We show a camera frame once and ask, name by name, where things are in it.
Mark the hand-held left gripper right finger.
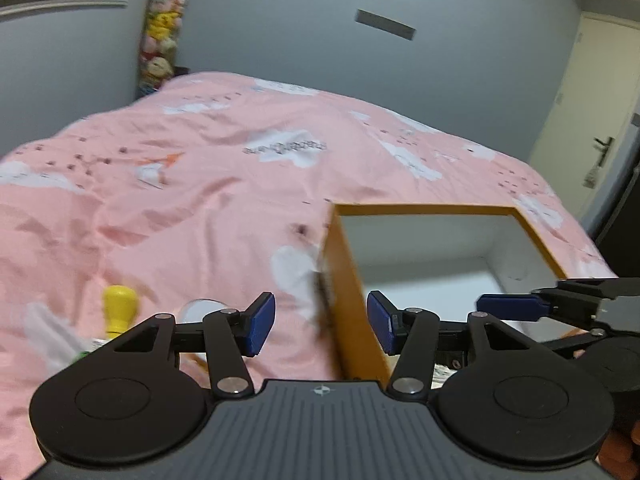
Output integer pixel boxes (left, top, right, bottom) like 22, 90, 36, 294
366, 290, 549, 401

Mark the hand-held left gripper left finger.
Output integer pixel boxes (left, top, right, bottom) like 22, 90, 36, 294
100, 291, 277, 401

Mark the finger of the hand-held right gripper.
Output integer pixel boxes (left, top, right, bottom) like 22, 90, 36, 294
540, 327, 613, 361
476, 277, 640, 335

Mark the orange cardboard box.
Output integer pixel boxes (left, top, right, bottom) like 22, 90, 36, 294
319, 203, 583, 383

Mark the white round compact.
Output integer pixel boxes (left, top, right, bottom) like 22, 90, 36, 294
180, 299, 226, 323

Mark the yellow capped bottle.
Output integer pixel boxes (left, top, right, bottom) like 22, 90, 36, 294
101, 285, 140, 340

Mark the dark furniture edge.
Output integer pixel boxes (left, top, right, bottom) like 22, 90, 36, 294
590, 145, 640, 281

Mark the pink printed blanket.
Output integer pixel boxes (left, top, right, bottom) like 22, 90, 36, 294
0, 71, 621, 480

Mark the cream door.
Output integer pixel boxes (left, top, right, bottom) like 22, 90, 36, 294
527, 12, 640, 221

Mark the column of plush toys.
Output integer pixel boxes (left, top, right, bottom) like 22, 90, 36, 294
137, 0, 197, 98

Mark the black door handle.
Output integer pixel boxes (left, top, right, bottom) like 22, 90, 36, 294
592, 136, 617, 167

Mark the grey wall plate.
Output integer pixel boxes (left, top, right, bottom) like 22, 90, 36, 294
354, 9, 417, 42

